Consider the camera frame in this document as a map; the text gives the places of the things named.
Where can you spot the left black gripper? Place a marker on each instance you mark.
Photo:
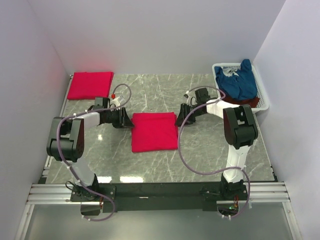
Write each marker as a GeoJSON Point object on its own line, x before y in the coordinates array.
{"type": "Point", "coordinates": [124, 120]}

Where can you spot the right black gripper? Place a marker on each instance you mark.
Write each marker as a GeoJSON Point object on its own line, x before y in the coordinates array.
{"type": "Point", "coordinates": [183, 112]}

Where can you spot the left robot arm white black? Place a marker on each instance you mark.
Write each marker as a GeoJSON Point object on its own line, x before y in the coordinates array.
{"type": "Point", "coordinates": [66, 141]}

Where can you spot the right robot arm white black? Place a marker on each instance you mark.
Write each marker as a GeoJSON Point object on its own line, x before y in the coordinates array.
{"type": "Point", "coordinates": [240, 132]}

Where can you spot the folded red t-shirt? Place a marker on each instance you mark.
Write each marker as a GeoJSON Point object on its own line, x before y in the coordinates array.
{"type": "Point", "coordinates": [89, 85]}

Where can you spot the blue t-shirt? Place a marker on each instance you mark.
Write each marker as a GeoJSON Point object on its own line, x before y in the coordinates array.
{"type": "Point", "coordinates": [237, 83]}

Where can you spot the dark red t-shirt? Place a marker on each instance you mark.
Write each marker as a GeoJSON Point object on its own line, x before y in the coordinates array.
{"type": "Point", "coordinates": [247, 102]}

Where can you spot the white plastic basket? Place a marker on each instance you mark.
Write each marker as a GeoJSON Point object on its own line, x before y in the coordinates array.
{"type": "Point", "coordinates": [263, 103]}

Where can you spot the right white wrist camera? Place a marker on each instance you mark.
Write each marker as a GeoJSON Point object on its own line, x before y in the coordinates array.
{"type": "Point", "coordinates": [190, 100]}

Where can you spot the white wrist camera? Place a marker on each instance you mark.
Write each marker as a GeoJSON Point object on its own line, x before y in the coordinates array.
{"type": "Point", "coordinates": [190, 100]}
{"type": "Point", "coordinates": [117, 101]}

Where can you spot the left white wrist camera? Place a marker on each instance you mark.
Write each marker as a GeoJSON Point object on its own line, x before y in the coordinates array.
{"type": "Point", "coordinates": [117, 101]}

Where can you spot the aluminium rail frame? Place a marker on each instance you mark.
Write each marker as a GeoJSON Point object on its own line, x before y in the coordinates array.
{"type": "Point", "coordinates": [109, 153]}

